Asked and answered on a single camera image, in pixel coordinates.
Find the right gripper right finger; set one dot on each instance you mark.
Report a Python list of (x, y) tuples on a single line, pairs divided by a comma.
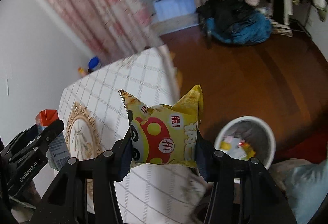
[(204, 157)]

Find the yellow packet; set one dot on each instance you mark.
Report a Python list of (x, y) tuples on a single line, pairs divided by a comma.
[(248, 150)]

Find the white round trash bin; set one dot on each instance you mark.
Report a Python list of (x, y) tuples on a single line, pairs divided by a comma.
[(252, 130)]

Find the pink floral curtain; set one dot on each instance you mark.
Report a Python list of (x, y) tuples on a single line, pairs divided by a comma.
[(111, 29)]

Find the light blue bedding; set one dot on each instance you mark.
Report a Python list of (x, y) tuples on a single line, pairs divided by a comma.
[(304, 183)]

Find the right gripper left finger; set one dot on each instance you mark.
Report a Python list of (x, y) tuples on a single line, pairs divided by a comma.
[(123, 154)]

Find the blue white milk carton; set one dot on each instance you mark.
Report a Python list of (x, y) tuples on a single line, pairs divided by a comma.
[(57, 153)]

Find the blue black clothes pile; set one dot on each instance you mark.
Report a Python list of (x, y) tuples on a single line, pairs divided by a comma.
[(233, 22)]

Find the orange bottle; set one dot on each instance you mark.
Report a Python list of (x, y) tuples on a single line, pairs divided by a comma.
[(82, 72)]

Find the yellow snack bag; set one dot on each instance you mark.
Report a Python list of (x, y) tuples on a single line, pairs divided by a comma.
[(163, 134)]

